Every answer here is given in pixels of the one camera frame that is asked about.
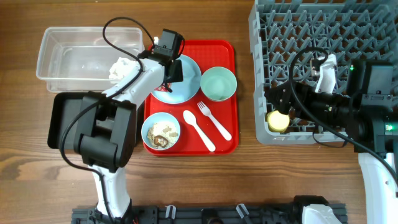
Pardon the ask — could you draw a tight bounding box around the grey dishwasher rack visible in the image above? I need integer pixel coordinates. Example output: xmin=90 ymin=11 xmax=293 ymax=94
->
xmin=248 ymin=0 xmax=397 ymax=145

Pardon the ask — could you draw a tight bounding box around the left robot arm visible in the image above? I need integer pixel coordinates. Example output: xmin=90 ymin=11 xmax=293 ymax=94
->
xmin=71 ymin=43 xmax=185 ymax=223

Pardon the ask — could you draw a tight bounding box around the clear plastic storage bin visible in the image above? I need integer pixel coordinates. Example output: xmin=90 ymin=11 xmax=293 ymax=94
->
xmin=36 ymin=27 xmax=144 ymax=93

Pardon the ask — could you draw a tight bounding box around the red snack wrapper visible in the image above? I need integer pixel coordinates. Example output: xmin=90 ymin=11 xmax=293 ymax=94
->
xmin=155 ymin=83 xmax=172 ymax=92

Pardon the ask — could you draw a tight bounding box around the white plastic spoon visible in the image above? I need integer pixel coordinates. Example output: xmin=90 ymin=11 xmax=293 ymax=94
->
xmin=183 ymin=110 xmax=216 ymax=152

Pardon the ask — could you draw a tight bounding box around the light blue plate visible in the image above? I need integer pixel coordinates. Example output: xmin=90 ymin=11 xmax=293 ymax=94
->
xmin=152 ymin=55 xmax=201 ymax=105

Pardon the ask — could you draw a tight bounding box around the white napkin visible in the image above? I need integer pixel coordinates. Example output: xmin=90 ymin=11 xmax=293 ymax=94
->
xmin=109 ymin=57 xmax=137 ymax=80

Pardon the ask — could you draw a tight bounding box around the light blue food bowl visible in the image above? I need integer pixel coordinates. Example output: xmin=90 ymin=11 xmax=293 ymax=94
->
xmin=141 ymin=112 xmax=181 ymax=151

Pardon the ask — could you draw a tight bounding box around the yellow plastic cup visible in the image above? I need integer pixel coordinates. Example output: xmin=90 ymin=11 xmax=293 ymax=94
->
xmin=266 ymin=110 xmax=290 ymax=133

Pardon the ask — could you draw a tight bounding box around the black square bin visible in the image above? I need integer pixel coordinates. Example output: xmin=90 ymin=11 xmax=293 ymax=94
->
xmin=47 ymin=91 xmax=139 ymax=149

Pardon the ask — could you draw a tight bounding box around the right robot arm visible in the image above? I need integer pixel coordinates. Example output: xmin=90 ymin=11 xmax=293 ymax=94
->
xmin=264 ymin=60 xmax=397 ymax=223

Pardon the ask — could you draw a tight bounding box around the white plastic fork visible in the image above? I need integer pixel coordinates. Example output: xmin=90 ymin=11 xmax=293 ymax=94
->
xmin=197 ymin=101 xmax=232 ymax=141

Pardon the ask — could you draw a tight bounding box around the mint green bowl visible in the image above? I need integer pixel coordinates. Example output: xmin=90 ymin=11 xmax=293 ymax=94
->
xmin=200 ymin=67 xmax=238 ymax=102

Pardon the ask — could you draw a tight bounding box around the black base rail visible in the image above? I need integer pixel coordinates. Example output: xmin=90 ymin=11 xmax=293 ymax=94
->
xmin=71 ymin=203 xmax=348 ymax=224

